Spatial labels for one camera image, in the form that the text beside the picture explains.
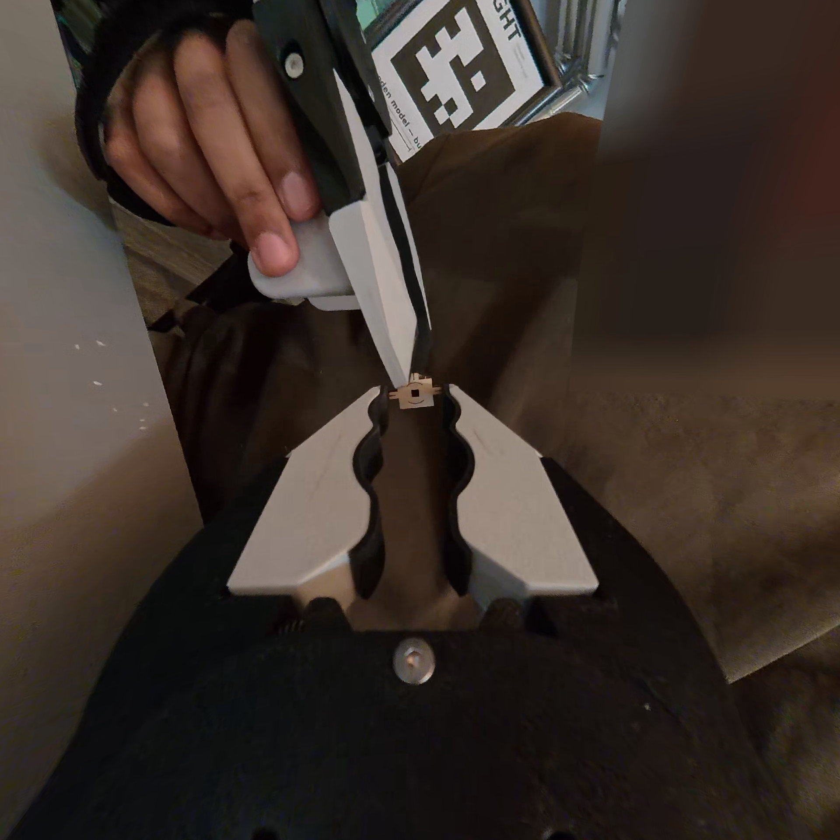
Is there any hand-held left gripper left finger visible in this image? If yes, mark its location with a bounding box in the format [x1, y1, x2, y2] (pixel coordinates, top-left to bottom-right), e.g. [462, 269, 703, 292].
[227, 386, 389, 611]

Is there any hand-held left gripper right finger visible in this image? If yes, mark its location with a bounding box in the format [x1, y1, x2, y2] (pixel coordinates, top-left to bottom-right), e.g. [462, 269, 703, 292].
[438, 382, 599, 611]

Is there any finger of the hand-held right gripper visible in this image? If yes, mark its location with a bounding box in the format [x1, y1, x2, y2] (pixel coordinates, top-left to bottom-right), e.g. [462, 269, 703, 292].
[375, 157, 434, 382]
[327, 67, 422, 388]

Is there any person's right hand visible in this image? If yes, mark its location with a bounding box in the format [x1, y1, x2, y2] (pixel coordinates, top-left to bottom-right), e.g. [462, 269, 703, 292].
[101, 18, 324, 280]

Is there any small wooden puzzle piece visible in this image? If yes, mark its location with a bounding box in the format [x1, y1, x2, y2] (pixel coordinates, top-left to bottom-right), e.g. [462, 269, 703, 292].
[388, 374, 442, 411]

